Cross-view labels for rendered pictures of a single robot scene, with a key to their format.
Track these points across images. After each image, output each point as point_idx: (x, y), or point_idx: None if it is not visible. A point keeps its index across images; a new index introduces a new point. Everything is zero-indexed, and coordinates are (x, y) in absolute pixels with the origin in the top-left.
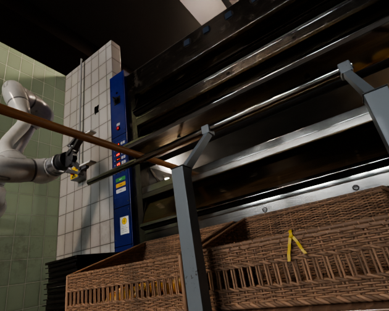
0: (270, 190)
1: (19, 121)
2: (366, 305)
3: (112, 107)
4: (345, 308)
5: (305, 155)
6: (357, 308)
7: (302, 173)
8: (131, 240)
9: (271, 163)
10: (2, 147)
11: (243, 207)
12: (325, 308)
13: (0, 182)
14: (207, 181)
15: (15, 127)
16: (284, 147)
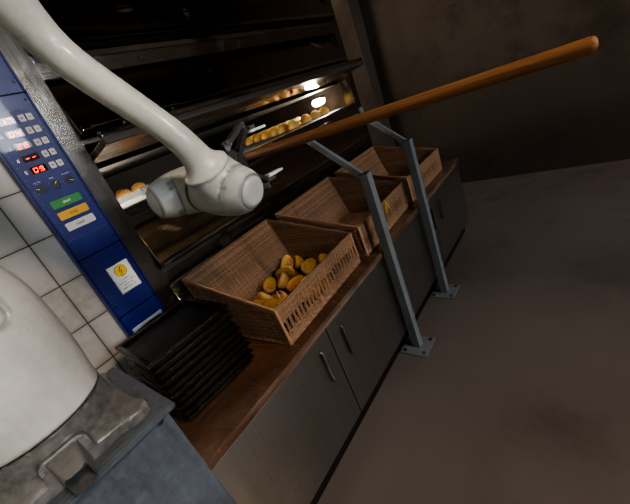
0: (287, 186)
1: (99, 63)
2: (404, 218)
3: None
4: (403, 221)
5: (289, 157)
6: (407, 219)
7: (295, 171)
8: (150, 290)
9: (271, 164)
10: (205, 145)
11: (266, 205)
12: (400, 224)
13: None
14: None
15: (130, 85)
16: None
